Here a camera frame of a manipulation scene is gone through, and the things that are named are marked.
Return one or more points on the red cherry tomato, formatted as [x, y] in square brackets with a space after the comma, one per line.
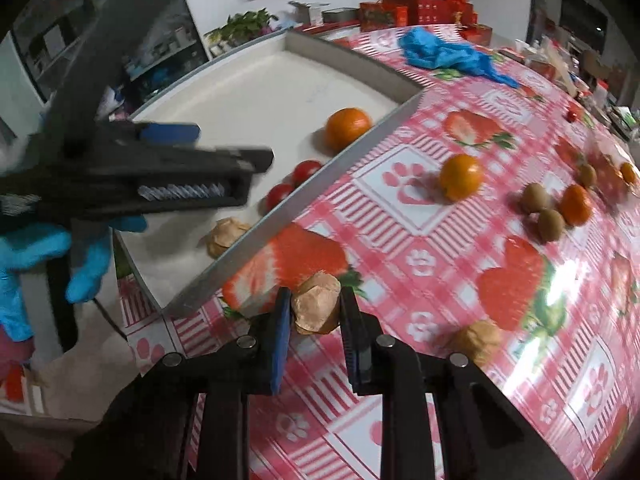
[306, 171]
[279, 195]
[572, 115]

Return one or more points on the green potted plant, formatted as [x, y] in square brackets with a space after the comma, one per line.
[242, 25]

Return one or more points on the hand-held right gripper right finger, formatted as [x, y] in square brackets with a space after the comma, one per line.
[352, 345]

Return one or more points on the stack of red gift boxes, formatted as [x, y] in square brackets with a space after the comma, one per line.
[425, 12]

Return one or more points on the brown kiwi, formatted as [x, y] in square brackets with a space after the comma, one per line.
[587, 175]
[551, 225]
[534, 197]

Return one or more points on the pile of blue gloves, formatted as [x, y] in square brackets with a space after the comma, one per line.
[440, 52]

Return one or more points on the small open white box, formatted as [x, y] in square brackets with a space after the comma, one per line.
[310, 12]

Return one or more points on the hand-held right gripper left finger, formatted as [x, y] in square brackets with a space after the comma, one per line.
[280, 345]

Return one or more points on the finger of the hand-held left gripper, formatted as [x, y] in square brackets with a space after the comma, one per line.
[200, 165]
[170, 132]

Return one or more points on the walnut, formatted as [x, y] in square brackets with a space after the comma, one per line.
[226, 237]

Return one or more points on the person's left hand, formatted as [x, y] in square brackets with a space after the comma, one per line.
[35, 252]

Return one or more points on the mandarin orange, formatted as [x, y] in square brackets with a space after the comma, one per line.
[575, 205]
[627, 172]
[347, 129]
[461, 177]

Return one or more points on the clear glass bowl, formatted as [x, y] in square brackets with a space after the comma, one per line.
[607, 160]

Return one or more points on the white tray grey rim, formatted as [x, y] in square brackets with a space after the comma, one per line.
[280, 85]

